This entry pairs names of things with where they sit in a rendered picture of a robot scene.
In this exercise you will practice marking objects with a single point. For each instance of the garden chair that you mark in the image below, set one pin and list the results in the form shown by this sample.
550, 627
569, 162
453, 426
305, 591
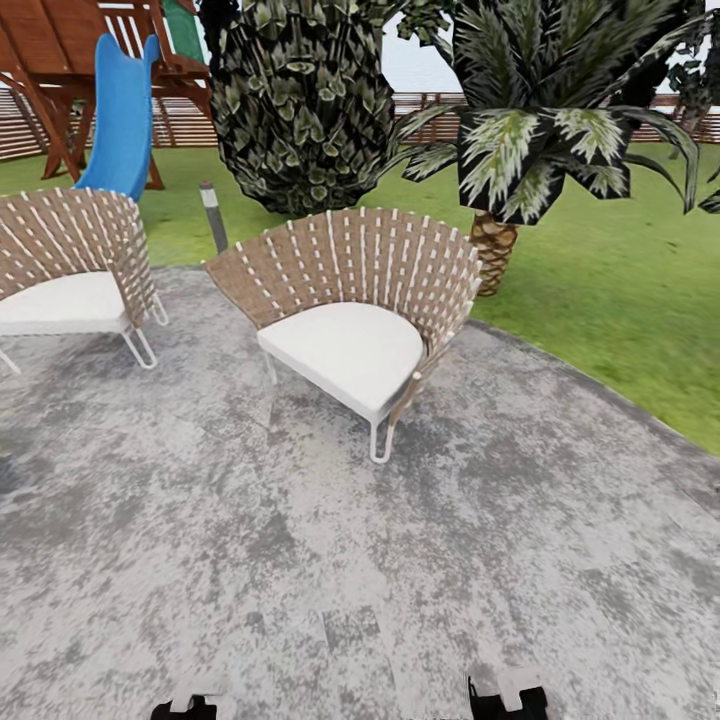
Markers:
74, 261
362, 302

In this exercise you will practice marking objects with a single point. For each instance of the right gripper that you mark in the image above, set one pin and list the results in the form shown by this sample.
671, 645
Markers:
491, 708

